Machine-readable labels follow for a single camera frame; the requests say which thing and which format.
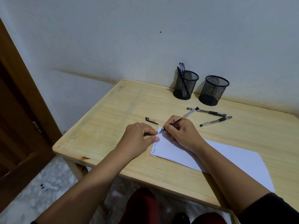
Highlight clear black-ink pen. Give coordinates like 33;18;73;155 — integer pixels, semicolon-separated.
159;107;200;134

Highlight black shoe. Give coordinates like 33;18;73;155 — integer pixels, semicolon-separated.
171;212;191;224

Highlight brown wooden door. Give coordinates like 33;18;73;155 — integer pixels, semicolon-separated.
0;17;63;214

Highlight dark pen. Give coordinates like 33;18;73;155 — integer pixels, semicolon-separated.
177;66;190;99

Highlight light wooden table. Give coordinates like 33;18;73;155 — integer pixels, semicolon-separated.
52;78;299;224

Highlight white paper sheet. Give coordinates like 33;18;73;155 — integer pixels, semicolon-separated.
150;126;276;193

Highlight person's left hand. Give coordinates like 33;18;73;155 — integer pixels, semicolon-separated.
114;122;161;159

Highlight person's red trouser legs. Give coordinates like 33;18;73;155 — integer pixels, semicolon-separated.
118;187;228;224

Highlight person's right forearm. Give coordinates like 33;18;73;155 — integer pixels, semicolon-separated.
190;140;271;216

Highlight black mesh pen holder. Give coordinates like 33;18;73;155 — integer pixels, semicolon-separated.
198;75;230;107
173;70;199;100

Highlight black sleeve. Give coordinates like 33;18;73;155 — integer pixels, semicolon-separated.
238;192;299;224

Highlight person's left forearm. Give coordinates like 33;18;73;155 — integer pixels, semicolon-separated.
30;147;131;224

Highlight white plastic object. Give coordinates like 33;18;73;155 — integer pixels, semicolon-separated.
40;182;61;193

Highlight capped clear black pen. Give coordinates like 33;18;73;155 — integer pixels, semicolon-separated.
186;107;227;117
199;116;233;128

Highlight person's right hand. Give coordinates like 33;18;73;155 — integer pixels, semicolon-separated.
163;115;206;153

